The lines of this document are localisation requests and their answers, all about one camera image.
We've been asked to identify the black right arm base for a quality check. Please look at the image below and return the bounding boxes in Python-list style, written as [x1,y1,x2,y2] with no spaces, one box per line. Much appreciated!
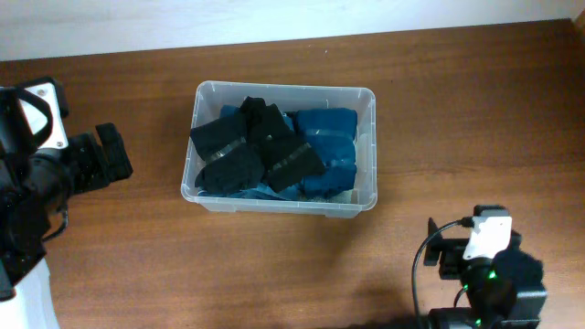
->
[423,308,540,329]

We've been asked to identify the black taped shirt bundle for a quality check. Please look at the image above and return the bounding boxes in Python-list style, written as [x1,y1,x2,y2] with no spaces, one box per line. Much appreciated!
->
[239,97,325,193]

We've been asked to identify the blue taped shirt bundle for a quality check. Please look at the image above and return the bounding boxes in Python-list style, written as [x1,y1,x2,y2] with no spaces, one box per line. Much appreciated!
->
[294,108,357,198]

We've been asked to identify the black taped cloth bundle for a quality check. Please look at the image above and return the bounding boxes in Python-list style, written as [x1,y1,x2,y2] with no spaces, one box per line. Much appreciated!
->
[190,112,265,196]

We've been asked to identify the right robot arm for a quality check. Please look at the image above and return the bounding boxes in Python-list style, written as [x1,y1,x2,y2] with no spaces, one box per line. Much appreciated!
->
[411,219,548,329]

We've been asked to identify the clear plastic storage bin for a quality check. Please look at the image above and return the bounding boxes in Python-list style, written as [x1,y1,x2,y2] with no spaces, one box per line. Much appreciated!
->
[180,80,378,218]

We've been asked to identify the light blue jeans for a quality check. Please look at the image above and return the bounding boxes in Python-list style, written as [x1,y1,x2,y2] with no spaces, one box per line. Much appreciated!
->
[306,190,353,204]

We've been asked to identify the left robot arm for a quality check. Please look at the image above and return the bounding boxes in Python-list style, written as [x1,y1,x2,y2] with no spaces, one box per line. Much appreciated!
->
[1,77,133,328]

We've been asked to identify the dark blue jeans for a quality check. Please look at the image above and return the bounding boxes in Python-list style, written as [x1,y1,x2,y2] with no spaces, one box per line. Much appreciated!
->
[197,105,301,201]

